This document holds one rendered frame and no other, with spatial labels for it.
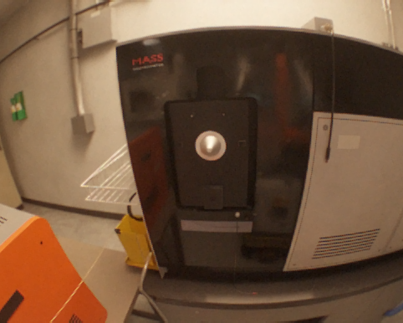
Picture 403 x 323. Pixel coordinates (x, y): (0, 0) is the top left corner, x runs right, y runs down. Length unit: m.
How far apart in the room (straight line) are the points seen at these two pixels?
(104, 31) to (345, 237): 1.91
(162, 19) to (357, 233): 1.71
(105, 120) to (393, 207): 1.96
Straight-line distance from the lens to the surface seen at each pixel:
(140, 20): 1.76
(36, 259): 0.48
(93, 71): 1.94
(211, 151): 0.39
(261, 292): 0.70
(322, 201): 0.51
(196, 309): 0.74
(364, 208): 0.61
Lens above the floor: 1.33
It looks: 22 degrees down
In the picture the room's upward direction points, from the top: 4 degrees counter-clockwise
